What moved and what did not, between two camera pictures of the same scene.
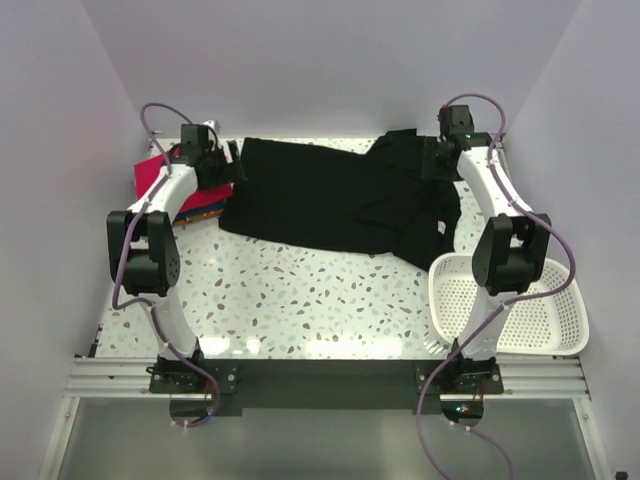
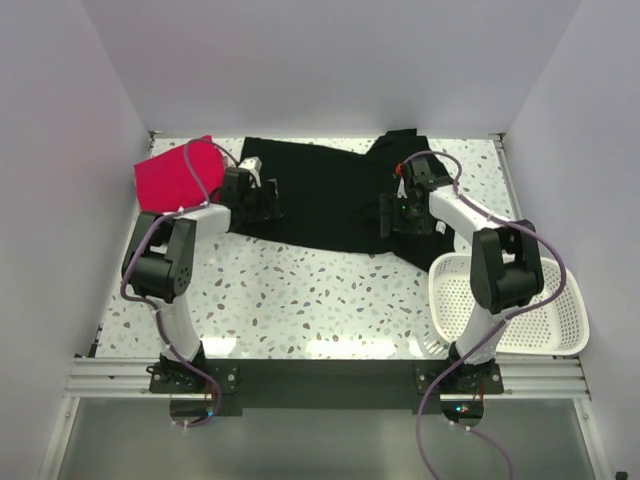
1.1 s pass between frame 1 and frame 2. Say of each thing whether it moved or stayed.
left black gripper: moved
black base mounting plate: stayed
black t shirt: stayed
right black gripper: moved
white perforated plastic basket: stayed
